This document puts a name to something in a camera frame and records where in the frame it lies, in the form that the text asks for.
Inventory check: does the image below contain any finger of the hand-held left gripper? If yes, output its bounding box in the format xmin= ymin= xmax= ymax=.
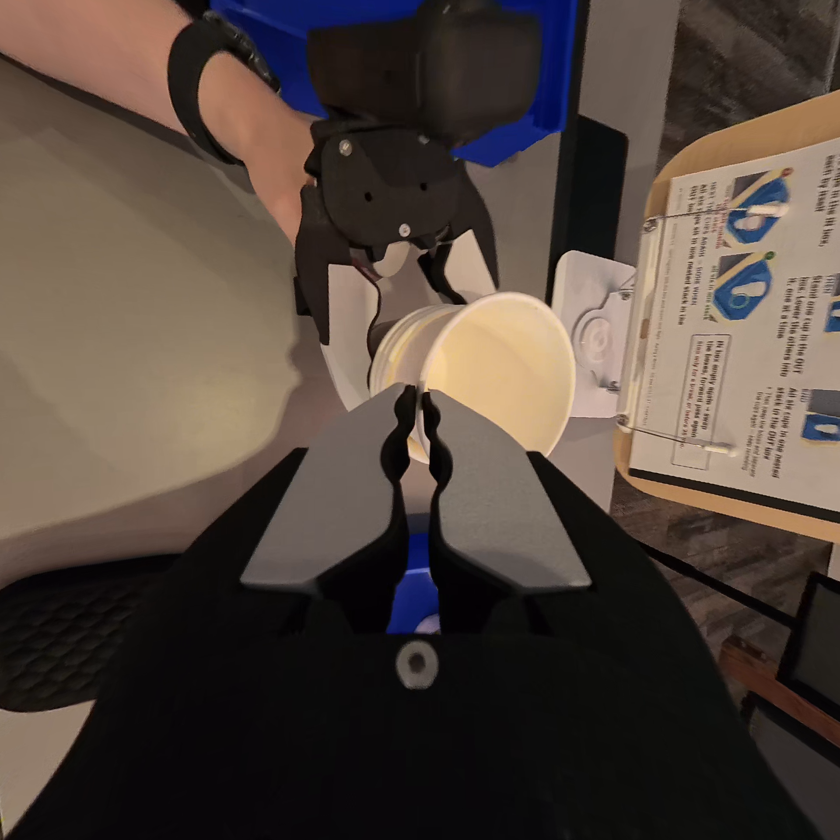
xmin=294 ymin=184 xmax=388 ymax=408
xmin=418 ymin=197 xmax=501 ymax=305

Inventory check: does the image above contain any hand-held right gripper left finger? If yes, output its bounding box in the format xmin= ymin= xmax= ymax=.
xmin=239 ymin=385 xmax=410 ymax=618

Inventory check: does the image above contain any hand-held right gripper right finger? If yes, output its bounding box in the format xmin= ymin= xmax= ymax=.
xmin=427 ymin=390 xmax=594 ymax=620

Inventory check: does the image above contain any blue plastic bin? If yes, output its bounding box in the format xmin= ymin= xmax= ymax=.
xmin=210 ymin=0 xmax=580 ymax=169
xmin=401 ymin=532 xmax=447 ymax=634

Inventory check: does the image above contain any person's left forearm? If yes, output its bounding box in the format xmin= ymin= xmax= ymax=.
xmin=0 ymin=0 xmax=250 ymax=158

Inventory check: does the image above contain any black flat mat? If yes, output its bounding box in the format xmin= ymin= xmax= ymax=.
xmin=549 ymin=116 xmax=628 ymax=309

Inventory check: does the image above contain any black wristband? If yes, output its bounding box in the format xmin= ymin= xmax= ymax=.
xmin=167 ymin=11 xmax=283 ymax=166

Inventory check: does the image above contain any black wrist rest pad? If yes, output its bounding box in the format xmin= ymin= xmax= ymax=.
xmin=0 ymin=552 xmax=185 ymax=712

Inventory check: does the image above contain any instruction sheet on wooden stand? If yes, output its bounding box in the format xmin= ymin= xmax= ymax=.
xmin=615 ymin=95 xmax=840 ymax=542

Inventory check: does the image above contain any black display board stand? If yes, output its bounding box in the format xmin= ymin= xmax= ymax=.
xmin=777 ymin=571 xmax=840 ymax=729

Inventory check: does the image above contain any white mount plate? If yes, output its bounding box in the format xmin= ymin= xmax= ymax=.
xmin=552 ymin=250 xmax=657 ymax=421

